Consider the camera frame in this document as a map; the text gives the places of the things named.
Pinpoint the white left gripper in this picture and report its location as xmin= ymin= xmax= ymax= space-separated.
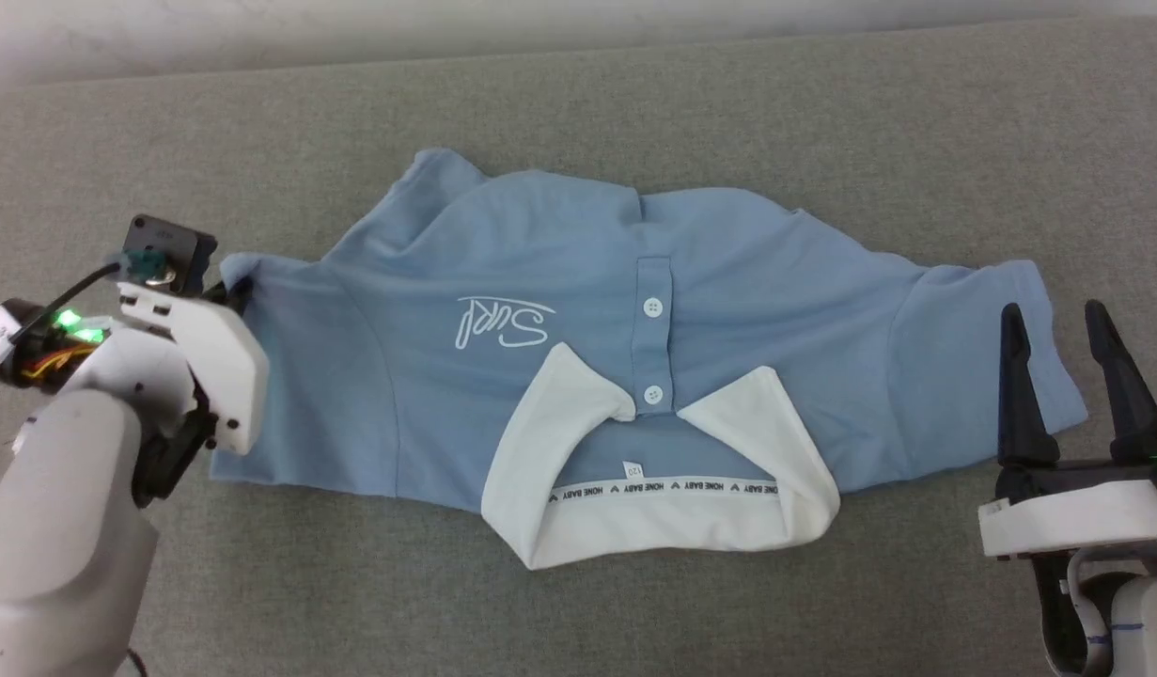
xmin=117 ymin=276 xmax=270 ymax=459

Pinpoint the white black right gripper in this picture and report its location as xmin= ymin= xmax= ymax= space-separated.
xmin=977 ymin=299 xmax=1157 ymax=565

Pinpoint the light blue polo shirt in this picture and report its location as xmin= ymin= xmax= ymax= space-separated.
xmin=207 ymin=148 xmax=1089 ymax=572

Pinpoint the grey fabric sofa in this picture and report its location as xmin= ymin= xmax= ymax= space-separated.
xmin=0 ymin=14 xmax=1157 ymax=677

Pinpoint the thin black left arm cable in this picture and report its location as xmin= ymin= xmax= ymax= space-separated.
xmin=28 ymin=263 xmax=123 ymax=325

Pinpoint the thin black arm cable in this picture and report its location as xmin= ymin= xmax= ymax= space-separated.
xmin=1031 ymin=553 xmax=1091 ymax=677
xmin=28 ymin=263 xmax=123 ymax=325

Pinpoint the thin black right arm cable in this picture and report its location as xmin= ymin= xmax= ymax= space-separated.
xmin=1031 ymin=553 xmax=1091 ymax=677

